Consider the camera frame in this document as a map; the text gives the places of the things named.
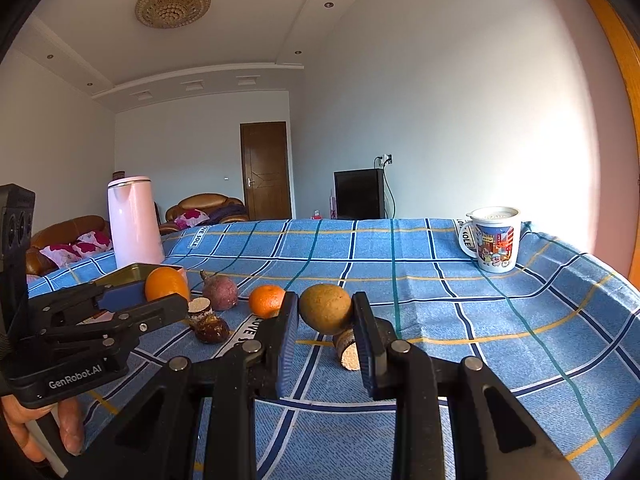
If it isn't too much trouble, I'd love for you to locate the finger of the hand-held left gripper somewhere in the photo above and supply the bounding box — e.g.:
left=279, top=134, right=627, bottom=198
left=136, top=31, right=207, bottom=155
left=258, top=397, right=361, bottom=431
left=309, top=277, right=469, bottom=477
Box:
left=40, top=293, right=190, bottom=356
left=30, top=279, right=151, bottom=329

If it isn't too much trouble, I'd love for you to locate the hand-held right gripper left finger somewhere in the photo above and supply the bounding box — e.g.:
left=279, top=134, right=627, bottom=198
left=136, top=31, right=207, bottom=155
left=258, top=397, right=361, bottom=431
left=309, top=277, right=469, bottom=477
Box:
left=65, top=291, right=300, bottom=480

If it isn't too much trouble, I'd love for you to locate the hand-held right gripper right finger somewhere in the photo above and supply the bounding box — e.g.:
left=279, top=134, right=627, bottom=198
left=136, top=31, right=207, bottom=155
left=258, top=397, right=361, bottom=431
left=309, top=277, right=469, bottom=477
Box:
left=352, top=291, right=581, bottom=480

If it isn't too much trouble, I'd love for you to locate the metal tin box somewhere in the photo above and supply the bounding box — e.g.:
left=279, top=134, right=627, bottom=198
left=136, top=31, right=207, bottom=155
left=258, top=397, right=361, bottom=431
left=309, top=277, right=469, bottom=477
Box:
left=94, top=263, right=189, bottom=325

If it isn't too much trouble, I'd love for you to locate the large orange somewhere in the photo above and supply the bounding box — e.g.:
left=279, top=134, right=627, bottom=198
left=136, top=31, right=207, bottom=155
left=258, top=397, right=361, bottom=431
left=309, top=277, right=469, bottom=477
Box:
left=144, top=266, right=192, bottom=303

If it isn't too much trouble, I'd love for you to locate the brown round fruit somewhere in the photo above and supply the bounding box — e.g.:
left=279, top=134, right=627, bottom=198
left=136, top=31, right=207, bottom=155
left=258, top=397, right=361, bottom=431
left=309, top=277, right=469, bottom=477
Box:
left=299, top=283, right=353, bottom=334

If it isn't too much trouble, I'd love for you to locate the person's left hand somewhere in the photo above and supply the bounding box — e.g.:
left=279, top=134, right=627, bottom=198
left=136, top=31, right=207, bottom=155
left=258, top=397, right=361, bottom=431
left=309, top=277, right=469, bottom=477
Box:
left=0, top=394, right=87, bottom=463

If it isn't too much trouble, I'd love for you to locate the cut brown root piece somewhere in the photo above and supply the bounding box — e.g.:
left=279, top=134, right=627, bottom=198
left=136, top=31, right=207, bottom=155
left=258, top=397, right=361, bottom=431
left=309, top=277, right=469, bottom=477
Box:
left=187, top=297, right=214, bottom=322
left=333, top=327, right=362, bottom=372

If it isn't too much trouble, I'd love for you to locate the small tangerine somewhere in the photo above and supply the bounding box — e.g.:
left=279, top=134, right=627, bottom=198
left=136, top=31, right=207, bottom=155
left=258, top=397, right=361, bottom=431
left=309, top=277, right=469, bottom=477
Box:
left=248, top=284, right=287, bottom=320

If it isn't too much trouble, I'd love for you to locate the floral pink cushion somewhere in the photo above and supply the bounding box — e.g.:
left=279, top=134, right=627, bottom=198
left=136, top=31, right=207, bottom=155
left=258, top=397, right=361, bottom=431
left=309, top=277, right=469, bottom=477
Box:
left=173, top=208, right=211, bottom=231
left=39, top=243, right=84, bottom=267
left=72, top=230, right=114, bottom=257

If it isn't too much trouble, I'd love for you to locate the purple passion fruit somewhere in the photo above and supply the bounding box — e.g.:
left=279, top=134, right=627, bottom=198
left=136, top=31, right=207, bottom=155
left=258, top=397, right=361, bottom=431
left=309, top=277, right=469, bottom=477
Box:
left=200, top=270, right=239, bottom=311

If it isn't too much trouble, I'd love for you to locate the pink electric kettle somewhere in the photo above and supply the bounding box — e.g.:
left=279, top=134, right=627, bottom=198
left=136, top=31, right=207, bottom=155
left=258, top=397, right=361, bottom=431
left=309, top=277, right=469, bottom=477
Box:
left=107, top=176, right=166, bottom=270

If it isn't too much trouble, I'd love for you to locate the brown leather sofa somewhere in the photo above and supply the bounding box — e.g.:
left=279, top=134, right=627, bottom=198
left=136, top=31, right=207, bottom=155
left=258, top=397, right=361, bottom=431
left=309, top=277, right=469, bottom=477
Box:
left=25, top=215, right=114, bottom=277

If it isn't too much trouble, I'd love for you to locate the blue plaid cloth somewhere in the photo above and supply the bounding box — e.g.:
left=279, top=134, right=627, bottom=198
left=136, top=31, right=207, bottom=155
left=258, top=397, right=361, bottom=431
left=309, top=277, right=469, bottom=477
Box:
left=27, top=217, right=640, bottom=480

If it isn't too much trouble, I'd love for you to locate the brown leather armchair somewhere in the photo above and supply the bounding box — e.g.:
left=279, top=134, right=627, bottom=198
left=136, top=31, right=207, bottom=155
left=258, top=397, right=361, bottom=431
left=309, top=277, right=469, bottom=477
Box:
left=164, top=193, right=250, bottom=233

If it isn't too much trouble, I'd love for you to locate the purple blanket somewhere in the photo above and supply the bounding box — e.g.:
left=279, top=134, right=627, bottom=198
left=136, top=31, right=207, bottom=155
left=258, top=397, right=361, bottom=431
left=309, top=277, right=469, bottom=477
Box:
left=206, top=203, right=250, bottom=225

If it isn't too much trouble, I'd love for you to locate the black television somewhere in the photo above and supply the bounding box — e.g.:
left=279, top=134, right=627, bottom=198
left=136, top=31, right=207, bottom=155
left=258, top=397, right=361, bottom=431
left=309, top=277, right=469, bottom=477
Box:
left=333, top=168, right=386, bottom=220

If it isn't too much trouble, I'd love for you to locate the printed mug with lid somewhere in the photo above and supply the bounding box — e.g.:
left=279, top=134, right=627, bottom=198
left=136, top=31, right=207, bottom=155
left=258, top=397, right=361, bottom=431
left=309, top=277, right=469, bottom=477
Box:
left=458, top=206, right=522, bottom=274

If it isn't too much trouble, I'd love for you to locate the brown wooden door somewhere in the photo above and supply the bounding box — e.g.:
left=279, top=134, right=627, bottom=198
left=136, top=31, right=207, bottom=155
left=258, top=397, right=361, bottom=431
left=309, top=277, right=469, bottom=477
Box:
left=239, top=121, right=293, bottom=221

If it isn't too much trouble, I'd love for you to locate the round ceiling lamp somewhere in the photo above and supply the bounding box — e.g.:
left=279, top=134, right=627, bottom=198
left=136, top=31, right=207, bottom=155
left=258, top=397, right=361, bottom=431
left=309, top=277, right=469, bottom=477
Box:
left=134, top=0, right=212, bottom=29

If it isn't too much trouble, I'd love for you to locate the black power cable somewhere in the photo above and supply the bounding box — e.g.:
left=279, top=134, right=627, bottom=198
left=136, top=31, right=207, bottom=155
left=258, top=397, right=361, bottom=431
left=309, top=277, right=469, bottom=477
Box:
left=374, top=156, right=397, bottom=219

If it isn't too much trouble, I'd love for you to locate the orange wooden frame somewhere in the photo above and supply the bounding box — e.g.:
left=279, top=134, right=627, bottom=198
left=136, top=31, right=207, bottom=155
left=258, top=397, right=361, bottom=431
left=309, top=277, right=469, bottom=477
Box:
left=562, top=0, right=640, bottom=288

